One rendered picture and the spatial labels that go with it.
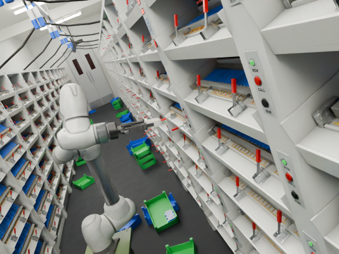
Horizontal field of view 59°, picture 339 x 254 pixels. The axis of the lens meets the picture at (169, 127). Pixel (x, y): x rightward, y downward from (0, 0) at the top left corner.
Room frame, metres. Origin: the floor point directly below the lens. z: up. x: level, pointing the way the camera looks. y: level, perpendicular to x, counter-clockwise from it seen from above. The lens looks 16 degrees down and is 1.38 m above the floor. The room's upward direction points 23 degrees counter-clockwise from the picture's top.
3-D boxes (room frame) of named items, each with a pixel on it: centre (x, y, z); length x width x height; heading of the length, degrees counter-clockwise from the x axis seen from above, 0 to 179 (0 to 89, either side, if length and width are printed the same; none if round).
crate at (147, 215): (2.39, 0.36, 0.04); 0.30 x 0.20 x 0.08; 98
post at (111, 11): (2.60, 0.00, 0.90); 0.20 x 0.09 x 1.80; 98
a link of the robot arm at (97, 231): (1.82, 0.73, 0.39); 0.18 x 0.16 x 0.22; 121
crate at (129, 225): (2.41, 0.73, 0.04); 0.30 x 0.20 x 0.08; 45
